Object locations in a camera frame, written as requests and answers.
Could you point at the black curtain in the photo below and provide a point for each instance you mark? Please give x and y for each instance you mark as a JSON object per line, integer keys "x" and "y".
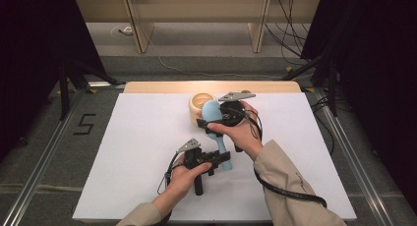
{"x": 377, "y": 72}
{"x": 32, "y": 55}

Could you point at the cream ribbed cup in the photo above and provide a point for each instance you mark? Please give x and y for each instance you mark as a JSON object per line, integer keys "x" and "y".
{"x": 196, "y": 104}

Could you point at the person's left hand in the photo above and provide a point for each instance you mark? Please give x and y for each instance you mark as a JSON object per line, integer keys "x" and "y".
{"x": 178, "y": 183}

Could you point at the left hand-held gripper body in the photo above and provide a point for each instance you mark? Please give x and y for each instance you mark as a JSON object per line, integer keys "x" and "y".
{"x": 193, "y": 155}

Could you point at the black metal stand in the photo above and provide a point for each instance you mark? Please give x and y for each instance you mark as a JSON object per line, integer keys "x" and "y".
{"x": 332, "y": 88}
{"x": 64, "y": 91}

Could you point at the light wooden table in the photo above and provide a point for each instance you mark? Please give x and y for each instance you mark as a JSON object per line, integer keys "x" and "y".
{"x": 164, "y": 87}

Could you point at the person's right hand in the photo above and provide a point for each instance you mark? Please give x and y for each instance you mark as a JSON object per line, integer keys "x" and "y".
{"x": 244, "y": 134}

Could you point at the light blue rice paddle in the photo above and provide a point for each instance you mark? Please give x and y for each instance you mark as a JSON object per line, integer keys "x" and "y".
{"x": 211, "y": 111}

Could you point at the beige wooden furniture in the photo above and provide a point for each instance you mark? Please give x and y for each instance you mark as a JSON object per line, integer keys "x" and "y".
{"x": 196, "y": 8}

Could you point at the white table board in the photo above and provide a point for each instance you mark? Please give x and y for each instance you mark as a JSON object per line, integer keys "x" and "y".
{"x": 137, "y": 137}

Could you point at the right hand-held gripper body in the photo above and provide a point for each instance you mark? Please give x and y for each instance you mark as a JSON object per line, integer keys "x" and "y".
{"x": 232, "y": 113}

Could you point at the white floor socket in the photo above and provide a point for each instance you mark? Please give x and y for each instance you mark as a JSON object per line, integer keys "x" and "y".
{"x": 123, "y": 31}

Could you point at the metal floor rail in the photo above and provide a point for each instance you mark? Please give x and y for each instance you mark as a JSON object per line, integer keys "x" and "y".
{"x": 39, "y": 173}
{"x": 357, "y": 167}

